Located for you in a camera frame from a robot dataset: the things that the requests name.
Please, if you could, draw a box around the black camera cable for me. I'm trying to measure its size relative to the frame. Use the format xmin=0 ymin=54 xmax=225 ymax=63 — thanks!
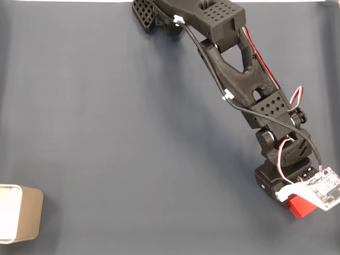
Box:
xmin=173 ymin=15 xmax=324 ymax=172

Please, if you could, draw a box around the beige box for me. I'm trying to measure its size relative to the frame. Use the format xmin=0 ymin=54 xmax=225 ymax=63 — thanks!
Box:
xmin=0 ymin=183 xmax=44 ymax=244

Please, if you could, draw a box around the short red white servo cable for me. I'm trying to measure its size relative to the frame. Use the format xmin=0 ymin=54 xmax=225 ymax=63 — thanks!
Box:
xmin=277 ymin=137 xmax=297 ymax=184

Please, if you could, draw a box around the white camera circuit board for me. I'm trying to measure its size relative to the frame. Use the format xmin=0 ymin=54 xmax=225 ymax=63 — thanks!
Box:
xmin=275 ymin=166 xmax=340 ymax=213

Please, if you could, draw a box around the dark blue table mat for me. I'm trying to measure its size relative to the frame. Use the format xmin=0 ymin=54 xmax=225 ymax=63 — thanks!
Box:
xmin=0 ymin=2 xmax=340 ymax=255

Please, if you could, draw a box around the red white black servo cable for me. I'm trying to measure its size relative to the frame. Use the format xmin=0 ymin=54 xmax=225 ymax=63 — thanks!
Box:
xmin=239 ymin=25 xmax=305 ymax=113

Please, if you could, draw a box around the red cube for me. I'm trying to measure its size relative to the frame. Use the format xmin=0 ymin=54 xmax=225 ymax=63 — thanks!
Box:
xmin=288 ymin=193 xmax=319 ymax=219

